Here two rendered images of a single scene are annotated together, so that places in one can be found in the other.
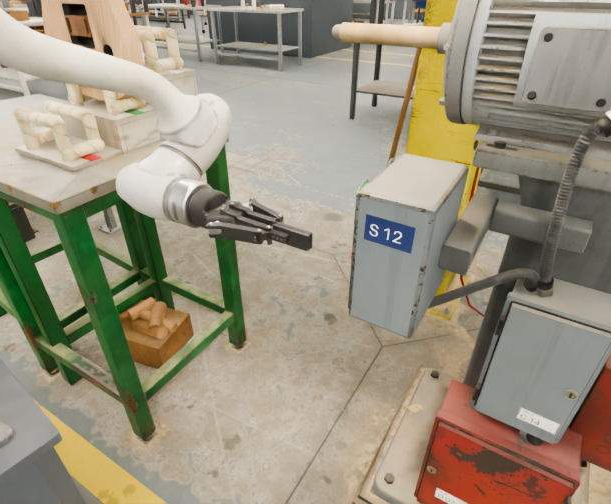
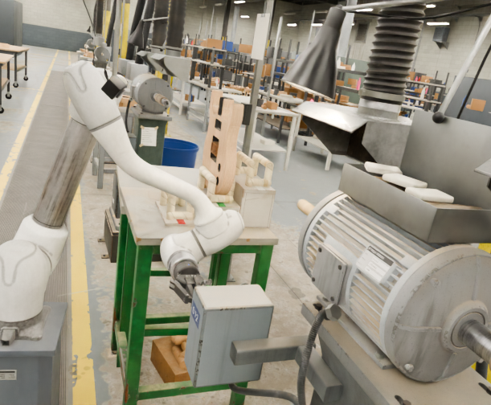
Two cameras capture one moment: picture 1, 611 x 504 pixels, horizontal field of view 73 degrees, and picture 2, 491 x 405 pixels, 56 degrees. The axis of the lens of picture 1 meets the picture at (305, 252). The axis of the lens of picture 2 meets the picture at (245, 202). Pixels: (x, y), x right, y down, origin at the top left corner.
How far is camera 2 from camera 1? 0.76 m
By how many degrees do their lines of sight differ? 36
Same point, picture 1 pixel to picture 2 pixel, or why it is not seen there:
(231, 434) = not seen: outside the picture
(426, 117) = not seen: hidden behind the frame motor
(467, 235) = (252, 345)
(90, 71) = (160, 183)
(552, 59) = (321, 263)
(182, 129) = (202, 225)
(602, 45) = (334, 264)
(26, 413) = (52, 334)
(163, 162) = (183, 239)
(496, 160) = (308, 314)
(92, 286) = (137, 296)
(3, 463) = (26, 347)
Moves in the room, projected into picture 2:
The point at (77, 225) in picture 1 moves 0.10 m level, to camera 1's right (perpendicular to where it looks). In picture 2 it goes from (145, 255) to (162, 266)
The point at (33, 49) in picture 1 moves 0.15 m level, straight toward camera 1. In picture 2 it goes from (137, 169) to (116, 182)
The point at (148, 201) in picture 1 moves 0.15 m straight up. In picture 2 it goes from (164, 255) to (169, 211)
